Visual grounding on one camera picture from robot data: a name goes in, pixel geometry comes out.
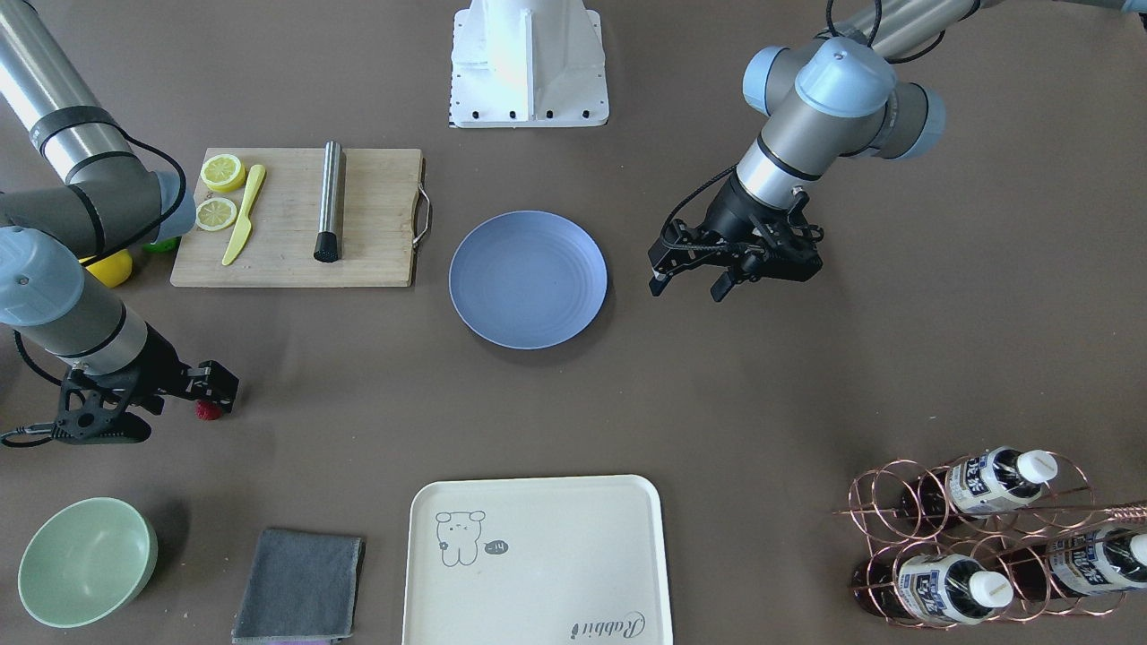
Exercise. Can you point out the upper dark bottle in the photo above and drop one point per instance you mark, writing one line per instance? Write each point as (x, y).
(1001, 480)

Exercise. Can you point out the lower whole lemon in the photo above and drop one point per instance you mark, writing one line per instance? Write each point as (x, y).
(113, 270)

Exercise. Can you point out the blue round plate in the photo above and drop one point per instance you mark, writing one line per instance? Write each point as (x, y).
(528, 279)

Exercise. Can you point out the copper wire bottle rack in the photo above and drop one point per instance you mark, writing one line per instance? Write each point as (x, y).
(1066, 507)

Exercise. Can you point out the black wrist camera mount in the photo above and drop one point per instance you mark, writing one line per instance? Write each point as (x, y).
(93, 408)

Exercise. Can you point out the lower dark bottle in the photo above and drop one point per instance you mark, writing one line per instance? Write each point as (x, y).
(932, 590)
(1097, 562)

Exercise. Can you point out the steel cylinder black tip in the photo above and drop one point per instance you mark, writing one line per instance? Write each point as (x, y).
(328, 241)

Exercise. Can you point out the green bowl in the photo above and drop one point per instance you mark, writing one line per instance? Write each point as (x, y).
(88, 561)

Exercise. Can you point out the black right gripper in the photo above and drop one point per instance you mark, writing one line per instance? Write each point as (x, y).
(162, 363)

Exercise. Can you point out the yellow plastic knife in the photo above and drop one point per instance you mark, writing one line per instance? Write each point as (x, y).
(243, 226)

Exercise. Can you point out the wooden cutting board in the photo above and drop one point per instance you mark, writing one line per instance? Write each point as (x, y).
(378, 221)

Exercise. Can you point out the green lime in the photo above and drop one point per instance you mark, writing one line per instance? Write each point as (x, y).
(168, 245)

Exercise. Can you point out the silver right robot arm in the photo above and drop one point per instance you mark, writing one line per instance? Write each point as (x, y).
(107, 201)

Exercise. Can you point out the dark bottle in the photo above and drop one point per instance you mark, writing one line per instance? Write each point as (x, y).
(1001, 480)
(932, 590)
(1097, 562)

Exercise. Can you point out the grey folded cloth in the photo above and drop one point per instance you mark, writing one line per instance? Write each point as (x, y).
(302, 588)

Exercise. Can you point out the cream rabbit tray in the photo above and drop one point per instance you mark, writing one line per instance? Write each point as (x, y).
(543, 560)

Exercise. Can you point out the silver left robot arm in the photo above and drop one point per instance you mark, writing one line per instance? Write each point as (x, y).
(835, 98)

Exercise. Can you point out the lemon slice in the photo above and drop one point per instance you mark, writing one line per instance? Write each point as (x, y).
(223, 173)
(215, 214)

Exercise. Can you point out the red strawberry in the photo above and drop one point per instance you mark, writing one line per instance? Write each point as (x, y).
(208, 410)

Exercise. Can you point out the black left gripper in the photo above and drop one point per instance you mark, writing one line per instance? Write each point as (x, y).
(737, 213)

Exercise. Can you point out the lower lemon slice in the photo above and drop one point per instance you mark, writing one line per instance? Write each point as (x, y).
(215, 214)

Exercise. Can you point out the upper lemon slice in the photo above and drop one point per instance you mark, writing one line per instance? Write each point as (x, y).
(223, 173)

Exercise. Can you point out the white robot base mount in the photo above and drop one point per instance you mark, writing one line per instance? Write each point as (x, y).
(528, 64)

